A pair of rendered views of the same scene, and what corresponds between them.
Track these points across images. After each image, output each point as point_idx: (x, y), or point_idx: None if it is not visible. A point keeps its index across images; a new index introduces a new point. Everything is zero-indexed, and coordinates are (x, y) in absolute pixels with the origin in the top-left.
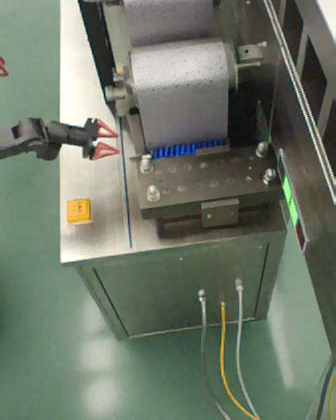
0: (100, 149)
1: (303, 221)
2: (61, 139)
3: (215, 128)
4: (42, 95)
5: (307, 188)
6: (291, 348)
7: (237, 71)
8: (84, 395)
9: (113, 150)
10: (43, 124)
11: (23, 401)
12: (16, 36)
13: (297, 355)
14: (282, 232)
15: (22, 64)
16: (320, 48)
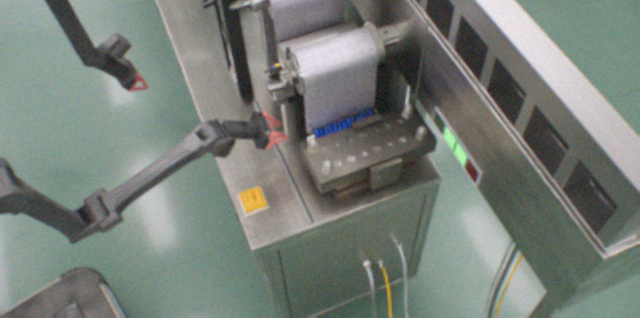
0: (274, 137)
1: (473, 159)
2: (239, 135)
3: (364, 101)
4: (121, 106)
5: (475, 131)
6: (444, 297)
7: None
8: None
9: (282, 137)
10: (221, 124)
11: None
12: (73, 49)
13: (451, 302)
14: (438, 180)
15: (89, 77)
16: (478, 25)
